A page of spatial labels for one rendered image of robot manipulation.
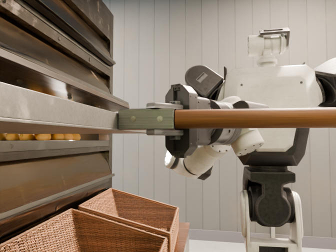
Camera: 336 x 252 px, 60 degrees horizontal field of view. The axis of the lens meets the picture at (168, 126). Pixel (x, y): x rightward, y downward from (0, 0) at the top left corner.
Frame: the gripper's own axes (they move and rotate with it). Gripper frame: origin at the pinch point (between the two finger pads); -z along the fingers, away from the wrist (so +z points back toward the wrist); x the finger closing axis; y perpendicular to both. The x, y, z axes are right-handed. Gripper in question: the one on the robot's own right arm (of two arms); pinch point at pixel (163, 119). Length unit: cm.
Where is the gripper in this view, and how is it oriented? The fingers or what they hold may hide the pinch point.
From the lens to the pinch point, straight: 47.1
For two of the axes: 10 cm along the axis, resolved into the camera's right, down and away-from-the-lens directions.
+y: -7.3, 0.3, 6.9
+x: 0.0, 10.0, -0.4
